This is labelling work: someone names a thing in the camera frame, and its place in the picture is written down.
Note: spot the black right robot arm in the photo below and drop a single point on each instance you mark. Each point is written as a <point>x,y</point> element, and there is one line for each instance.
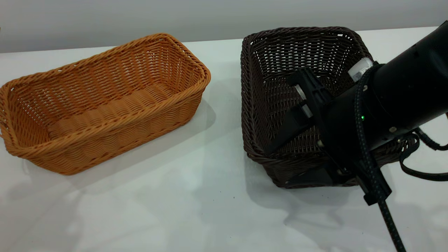
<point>413,80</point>

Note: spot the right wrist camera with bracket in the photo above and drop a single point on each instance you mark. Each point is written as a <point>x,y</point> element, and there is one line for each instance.
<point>311,87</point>

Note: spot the white translucent plastic cap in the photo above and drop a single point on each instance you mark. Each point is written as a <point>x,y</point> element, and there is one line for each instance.
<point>360,68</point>

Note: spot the dark brown wicker basket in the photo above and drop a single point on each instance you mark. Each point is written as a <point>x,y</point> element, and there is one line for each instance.
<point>269,70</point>

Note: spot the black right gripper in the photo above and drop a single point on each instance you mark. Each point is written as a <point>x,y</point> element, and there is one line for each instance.
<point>332,140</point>

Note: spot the light brown wicker basket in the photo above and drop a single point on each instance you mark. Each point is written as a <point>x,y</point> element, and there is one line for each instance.
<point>105,140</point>

